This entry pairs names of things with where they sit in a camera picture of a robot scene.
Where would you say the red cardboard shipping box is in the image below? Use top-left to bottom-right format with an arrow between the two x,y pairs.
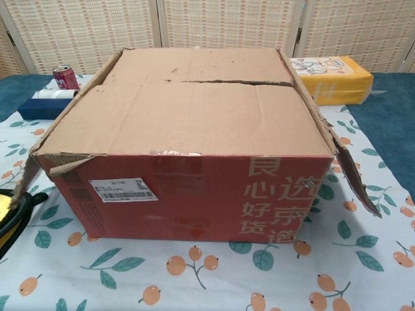
11,47 -> 384,244

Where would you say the dark blue rectangular box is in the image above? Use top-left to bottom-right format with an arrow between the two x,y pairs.
16,98 -> 73,122

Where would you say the woven bamboo folding screen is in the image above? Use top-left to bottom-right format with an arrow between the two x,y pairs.
0,0 -> 415,79

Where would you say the floral pale blue tablecloth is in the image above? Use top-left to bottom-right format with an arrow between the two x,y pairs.
0,73 -> 415,311

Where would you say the orange cartoon tissue pack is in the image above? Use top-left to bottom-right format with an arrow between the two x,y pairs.
289,55 -> 374,106

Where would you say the red drink can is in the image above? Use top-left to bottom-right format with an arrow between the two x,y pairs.
53,64 -> 81,91

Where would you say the yellow cloth with black trim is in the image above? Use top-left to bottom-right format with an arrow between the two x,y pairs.
0,190 -> 50,260

